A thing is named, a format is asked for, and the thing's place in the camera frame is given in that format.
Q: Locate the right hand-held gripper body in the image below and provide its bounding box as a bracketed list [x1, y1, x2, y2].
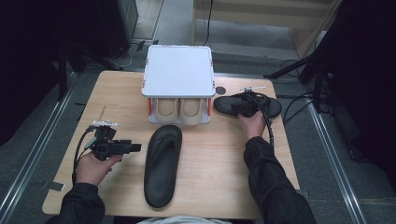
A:
[239, 86, 266, 119]

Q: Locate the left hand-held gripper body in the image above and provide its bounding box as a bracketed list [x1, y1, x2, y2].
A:
[90, 120, 126, 161]

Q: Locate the black flip-flop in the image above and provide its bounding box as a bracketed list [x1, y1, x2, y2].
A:
[213, 92, 283, 120]
[143, 124, 183, 209]

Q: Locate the cream clog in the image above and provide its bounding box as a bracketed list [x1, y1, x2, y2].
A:
[154, 98, 180, 124]
[179, 98, 205, 125]

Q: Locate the person's right hand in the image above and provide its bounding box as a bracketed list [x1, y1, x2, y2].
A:
[237, 110, 267, 140]

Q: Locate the person's left hand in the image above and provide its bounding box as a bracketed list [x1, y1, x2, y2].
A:
[75, 151, 123, 187]

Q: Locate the black tripod stand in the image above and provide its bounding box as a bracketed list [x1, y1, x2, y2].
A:
[263, 46, 331, 113]

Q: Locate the person's grey shirt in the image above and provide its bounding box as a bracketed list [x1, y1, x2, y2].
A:
[136, 215, 233, 224]

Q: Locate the light wooden furniture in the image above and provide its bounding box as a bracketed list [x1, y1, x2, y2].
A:
[191, 0, 344, 59]

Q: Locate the black plug adapter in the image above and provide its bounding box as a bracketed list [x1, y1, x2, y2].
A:
[135, 39, 160, 52]

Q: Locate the dark curtain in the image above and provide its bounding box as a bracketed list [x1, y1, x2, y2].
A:
[0, 0, 101, 147]
[323, 0, 396, 188]

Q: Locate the dark cabinet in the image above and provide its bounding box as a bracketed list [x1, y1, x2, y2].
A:
[96, 0, 139, 60]

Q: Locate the right hand-held gripper cable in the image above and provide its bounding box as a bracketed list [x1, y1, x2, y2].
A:
[246, 92, 276, 152]

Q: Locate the black floor cable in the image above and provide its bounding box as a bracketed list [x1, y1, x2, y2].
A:
[281, 91, 316, 125]

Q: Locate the metal floor rail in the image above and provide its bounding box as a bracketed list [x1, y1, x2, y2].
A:
[0, 73, 78, 224]
[306, 99, 368, 224]

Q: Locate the white floor cable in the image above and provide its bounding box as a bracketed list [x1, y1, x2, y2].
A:
[110, 43, 138, 68]

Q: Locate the black hanging cable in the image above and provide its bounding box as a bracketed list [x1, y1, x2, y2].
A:
[202, 0, 215, 47]

